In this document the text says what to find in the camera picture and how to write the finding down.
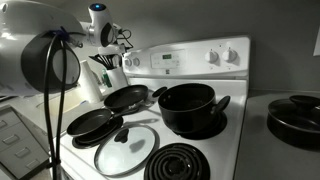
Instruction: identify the grey drawer cabinet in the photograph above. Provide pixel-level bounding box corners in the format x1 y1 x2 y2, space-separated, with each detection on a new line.
0 105 52 180

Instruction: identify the blue cable strap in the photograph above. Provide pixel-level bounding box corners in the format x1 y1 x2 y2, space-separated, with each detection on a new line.
54 27 72 43

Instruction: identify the cream kitchen sink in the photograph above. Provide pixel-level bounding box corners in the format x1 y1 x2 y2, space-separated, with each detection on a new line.
34 87 85 115

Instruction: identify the black stock pot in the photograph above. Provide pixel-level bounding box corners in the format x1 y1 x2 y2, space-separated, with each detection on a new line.
151 83 232 135

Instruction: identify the black spatula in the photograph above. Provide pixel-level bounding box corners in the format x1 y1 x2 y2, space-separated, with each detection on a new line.
88 54 109 70

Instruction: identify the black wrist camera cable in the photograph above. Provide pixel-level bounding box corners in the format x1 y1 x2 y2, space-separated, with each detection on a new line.
116 28 135 51

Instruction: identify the glass pot lid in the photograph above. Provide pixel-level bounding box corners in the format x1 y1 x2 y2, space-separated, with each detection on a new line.
93 123 160 178

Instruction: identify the white utensil crock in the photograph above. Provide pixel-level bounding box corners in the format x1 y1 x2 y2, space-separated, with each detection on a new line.
106 67 130 92

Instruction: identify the white electric stove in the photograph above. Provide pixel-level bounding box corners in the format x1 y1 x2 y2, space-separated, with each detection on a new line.
49 35 251 180

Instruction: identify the green dish soap bottle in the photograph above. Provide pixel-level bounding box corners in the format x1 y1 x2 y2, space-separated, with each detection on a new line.
101 68 113 89

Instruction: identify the black frying pan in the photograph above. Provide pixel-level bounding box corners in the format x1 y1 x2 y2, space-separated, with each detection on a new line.
103 84 161 113
66 105 142 138

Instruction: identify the black frying pan rear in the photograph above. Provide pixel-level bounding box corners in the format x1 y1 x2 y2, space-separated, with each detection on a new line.
103 84 161 113

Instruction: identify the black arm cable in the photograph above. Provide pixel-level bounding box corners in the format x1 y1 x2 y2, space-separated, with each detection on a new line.
54 35 70 180
42 33 58 180

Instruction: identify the black frying pan front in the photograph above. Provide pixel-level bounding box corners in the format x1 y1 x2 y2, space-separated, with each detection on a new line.
66 105 142 138

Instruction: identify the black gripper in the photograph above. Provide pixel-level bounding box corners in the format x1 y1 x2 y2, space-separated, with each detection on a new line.
114 31 128 47

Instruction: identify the white paper towel roll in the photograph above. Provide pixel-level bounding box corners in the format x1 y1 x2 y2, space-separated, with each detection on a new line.
78 59 105 104

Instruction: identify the metal whisk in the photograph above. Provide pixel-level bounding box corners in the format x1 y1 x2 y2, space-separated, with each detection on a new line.
111 54 122 70

